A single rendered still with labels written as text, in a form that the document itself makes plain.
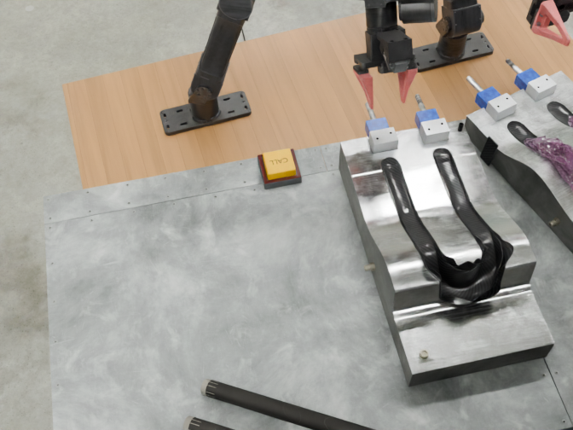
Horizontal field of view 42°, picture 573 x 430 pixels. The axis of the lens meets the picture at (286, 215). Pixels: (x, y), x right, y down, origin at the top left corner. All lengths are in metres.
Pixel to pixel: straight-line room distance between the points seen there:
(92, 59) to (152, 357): 1.84
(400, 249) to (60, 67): 1.99
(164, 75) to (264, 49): 0.25
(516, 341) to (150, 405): 0.65
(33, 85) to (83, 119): 1.29
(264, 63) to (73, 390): 0.87
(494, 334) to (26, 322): 1.53
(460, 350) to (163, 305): 0.56
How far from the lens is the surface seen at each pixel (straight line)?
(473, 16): 1.76
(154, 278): 1.50
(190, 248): 1.52
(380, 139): 1.52
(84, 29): 3.22
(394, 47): 1.33
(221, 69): 1.57
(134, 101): 1.79
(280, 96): 1.75
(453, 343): 1.37
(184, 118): 1.72
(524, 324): 1.42
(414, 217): 1.46
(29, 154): 2.83
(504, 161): 1.63
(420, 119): 1.58
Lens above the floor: 2.09
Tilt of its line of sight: 56 degrees down
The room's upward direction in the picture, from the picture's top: 2 degrees counter-clockwise
